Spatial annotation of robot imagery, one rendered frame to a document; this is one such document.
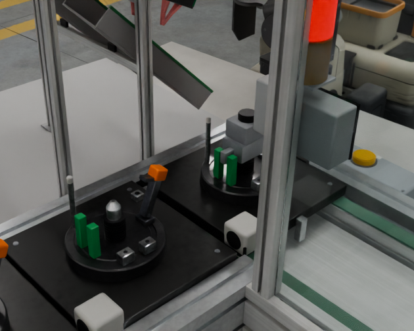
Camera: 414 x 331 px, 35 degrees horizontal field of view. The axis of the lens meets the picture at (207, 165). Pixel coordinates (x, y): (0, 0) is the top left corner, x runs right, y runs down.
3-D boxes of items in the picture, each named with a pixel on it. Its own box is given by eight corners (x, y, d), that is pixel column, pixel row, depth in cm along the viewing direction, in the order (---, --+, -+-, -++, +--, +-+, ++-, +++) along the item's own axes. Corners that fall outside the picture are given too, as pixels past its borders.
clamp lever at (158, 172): (145, 211, 95) (160, 163, 93) (154, 218, 94) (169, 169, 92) (126, 213, 93) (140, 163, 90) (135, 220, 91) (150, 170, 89)
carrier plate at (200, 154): (241, 137, 123) (242, 127, 122) (346, 194, 108) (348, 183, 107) (139, 186, 109) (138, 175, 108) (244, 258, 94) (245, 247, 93)
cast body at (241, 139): (249, 139, 107) (252, 101, 104) (269, 150, 105) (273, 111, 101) (211, 157, 103) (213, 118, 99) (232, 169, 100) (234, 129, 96)
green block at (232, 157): (230, 180, 104) (232, 154, 101) (236, 184, 103) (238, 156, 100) (225, 183, 103) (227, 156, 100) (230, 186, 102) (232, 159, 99)
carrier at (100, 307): (132, 190, 108) (129, 122, 101) (236, 263, 93) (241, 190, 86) (-3, 254, 94) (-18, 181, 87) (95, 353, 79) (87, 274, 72)
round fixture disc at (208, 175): (242, 148, 116) (243, 138, 115) (304, 182, 107) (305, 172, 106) (182, 177, 108) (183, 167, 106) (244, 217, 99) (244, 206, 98)
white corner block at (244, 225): (243, 230, 100) (245, 209, 97) (265, 245, 97) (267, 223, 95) (221, 243, 97) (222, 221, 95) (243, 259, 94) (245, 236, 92)
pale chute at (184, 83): (163, 83, 133) (177, 66, 133) (199, 110, 124) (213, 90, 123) (61, 3, 113) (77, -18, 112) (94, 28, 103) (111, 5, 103)
